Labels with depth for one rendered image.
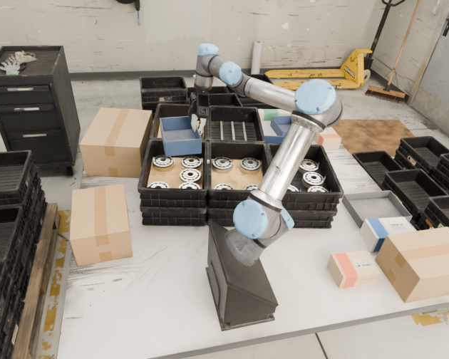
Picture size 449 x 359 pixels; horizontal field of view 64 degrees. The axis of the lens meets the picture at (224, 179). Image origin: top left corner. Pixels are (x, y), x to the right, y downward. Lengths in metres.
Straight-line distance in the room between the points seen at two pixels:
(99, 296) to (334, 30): 4.69
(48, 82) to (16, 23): 2.16
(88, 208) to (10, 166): 1.13
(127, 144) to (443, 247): 1.50
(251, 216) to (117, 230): 0.60
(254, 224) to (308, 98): 0.41
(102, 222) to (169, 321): 0.47
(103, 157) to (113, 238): 0.58
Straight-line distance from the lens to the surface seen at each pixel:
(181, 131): 1.65
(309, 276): 1.59
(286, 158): 1.12
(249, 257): 1.30
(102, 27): 4.78
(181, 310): 1.43
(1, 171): 2.64
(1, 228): 2.39
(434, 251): 1.68
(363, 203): 2.02
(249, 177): 1.79
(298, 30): 5.22
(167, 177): 1.76
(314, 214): 1.70
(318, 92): 1.13
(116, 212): 1.56
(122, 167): 1.96
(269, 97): 1.37
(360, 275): 1.57
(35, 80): 2.84
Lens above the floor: 1.92
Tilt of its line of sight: 38 degrees down
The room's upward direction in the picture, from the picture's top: 5 degrees clockwise
